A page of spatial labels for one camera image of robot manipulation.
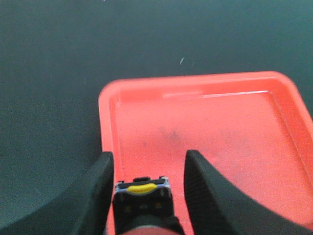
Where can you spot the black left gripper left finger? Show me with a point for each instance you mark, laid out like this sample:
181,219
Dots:
82,209

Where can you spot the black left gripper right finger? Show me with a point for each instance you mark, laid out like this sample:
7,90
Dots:
217,207

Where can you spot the red mushroom push button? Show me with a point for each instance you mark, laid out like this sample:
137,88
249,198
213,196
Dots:
145,206

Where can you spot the red plastic tray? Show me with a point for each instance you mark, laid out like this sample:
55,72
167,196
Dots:
253,127

